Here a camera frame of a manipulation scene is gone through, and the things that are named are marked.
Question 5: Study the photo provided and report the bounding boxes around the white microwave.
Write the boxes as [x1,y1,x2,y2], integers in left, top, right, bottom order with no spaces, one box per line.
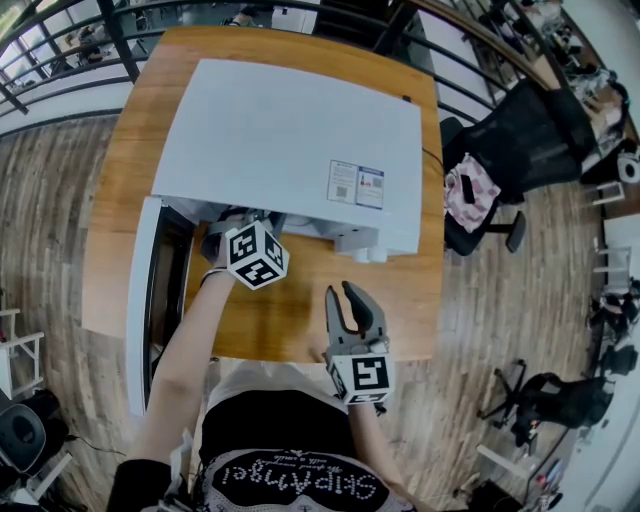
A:
[124,58,424,417]

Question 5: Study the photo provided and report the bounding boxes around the white folding chair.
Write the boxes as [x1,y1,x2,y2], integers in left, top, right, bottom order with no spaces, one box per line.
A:
[0,307,46,401]

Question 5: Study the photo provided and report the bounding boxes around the white round appliance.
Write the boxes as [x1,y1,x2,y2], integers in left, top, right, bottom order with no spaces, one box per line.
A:
[617,152,640,184]

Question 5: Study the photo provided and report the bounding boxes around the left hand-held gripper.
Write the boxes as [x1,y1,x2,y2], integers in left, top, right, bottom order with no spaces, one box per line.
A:
[217,206,292,292]

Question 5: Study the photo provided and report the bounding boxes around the grey round appliance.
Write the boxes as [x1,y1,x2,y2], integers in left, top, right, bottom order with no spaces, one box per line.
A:
[0,402,47,475]

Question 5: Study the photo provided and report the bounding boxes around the pink patterned cloth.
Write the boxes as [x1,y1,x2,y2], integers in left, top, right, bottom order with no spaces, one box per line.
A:
[444,152,503,234]

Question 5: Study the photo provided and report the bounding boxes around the person's right forearm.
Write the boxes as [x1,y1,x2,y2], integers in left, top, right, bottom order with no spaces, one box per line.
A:
[344,399,404,494]

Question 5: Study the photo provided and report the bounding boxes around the black mesh office chair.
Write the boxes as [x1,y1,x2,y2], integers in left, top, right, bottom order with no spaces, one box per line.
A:
[439,78,600,257]

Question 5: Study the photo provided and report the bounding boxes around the person's beige trousers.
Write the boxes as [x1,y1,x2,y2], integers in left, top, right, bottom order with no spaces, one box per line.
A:
[205,358,349,417]

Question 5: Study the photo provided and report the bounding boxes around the person's left forearm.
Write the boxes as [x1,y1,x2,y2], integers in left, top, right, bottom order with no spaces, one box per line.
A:
[127,268,237,484]

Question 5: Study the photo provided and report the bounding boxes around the person's black printed shirt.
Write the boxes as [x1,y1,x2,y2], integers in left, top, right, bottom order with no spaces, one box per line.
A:
[117,387,419,512]

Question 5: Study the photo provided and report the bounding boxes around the black swivel chair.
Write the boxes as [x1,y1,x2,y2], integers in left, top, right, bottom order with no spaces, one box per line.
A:
[477,358,617,447]

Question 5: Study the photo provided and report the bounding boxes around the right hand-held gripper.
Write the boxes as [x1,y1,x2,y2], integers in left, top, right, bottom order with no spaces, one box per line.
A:
[324,280,397,407]

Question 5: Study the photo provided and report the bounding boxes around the person's left hand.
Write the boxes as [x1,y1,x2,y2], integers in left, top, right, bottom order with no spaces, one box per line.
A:
[199,230,230,274]

